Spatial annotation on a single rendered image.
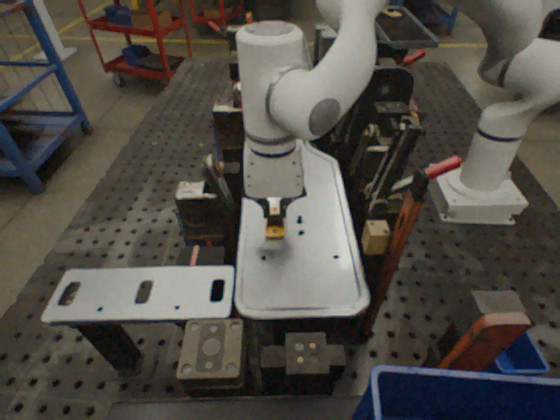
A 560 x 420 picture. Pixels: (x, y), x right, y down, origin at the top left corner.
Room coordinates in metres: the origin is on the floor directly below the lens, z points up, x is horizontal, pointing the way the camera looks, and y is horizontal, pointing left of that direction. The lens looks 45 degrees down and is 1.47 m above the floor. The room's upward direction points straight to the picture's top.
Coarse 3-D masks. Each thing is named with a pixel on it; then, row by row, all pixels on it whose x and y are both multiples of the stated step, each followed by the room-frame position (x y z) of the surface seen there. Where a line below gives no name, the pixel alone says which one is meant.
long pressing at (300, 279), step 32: (320, 160) 0.66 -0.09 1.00; (320, 192) 0.55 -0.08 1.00; (256, 224) 0.45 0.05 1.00; (288, 224) 0.45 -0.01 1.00; (320, 224) 0.45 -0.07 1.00; (352, 224) 0.45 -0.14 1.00; (256, 256) 0.37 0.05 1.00; (288, 256) 0.37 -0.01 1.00; (320, 256) 0.37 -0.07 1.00; (352, 256) 0.37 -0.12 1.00; (256, 288) 0.30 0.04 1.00; (288, 288) 0.30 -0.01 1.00; (320, 288) 0.30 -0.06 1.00; (352, 288) 0.30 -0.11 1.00; (256, 320) 0.25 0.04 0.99
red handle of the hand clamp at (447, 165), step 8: (448, 160) 0.46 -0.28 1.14; (456, 160) 0.46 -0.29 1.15; (432, 168) 0.46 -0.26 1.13; (440, 168) 0.45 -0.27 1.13; (448, 168) 0.45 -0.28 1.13; (432, 176) 0.45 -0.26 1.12; (400, 184) 0.46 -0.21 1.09; (408, 184) 0.45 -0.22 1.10; (392, 192) 0.45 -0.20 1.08; (400, 192) 0.45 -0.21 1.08
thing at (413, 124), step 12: (408, 120) 0.47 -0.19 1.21; (384, 132) 0.45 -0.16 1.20; (396, 132) 0.46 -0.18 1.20; (408, 132) 0.44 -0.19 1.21; (420, 132) 0.45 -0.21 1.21; (396, 144) 0.47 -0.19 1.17; (408, 144) 0.44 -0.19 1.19; (384, 156) 0.48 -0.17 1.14; (396, 156) 0.44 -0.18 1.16; (384, 168) 0.47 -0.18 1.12; (396, 168) 0.44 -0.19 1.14; (384, 180) 0.44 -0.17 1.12; (396, 180) 0.44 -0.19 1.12; (372, 192) 0.47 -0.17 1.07; (384, 192) 0.44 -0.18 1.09
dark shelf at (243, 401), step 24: (120, 408) 0.12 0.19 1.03; (144, 408) 0.12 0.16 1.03; (168, 408) 0.12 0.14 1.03; (192, 408) 0.12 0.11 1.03; (216, 408) 0.12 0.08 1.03; (240, 408) 0.12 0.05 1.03; (264, 408) 0.12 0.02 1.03; (288, 408) 0.12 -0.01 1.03; (312, 408) 0.12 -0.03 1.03; (336, 408) 0.12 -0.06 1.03
